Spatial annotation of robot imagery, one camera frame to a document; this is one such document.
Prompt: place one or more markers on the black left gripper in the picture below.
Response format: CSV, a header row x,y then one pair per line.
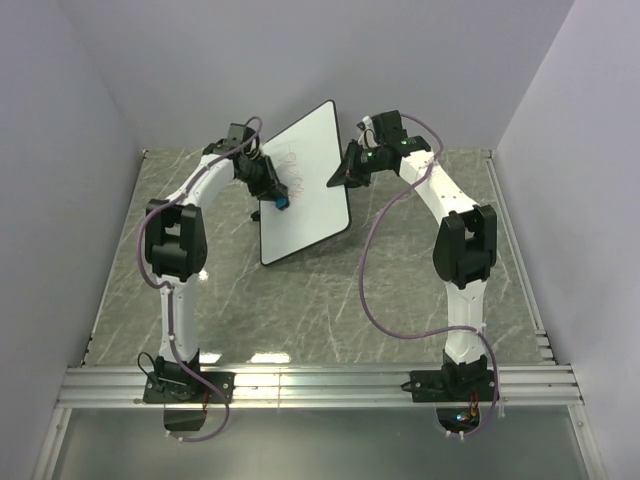
x,y
271,188

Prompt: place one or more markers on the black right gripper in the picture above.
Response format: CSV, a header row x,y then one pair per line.
x,y
348,174

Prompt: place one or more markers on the white whiteboard with black frame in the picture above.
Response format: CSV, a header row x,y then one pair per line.
x,y
305,155

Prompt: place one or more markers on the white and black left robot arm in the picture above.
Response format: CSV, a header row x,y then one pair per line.
x,y
172,243

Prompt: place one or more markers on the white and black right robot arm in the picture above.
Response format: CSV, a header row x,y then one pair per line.
x,y
465,249

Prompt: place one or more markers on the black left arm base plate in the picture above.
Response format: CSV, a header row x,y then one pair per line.
x,y
176,386

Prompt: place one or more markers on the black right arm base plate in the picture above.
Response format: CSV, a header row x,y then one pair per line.
x,y
425,385

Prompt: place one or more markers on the aluminium mounting rail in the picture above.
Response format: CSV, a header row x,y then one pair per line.
x,y
280,386

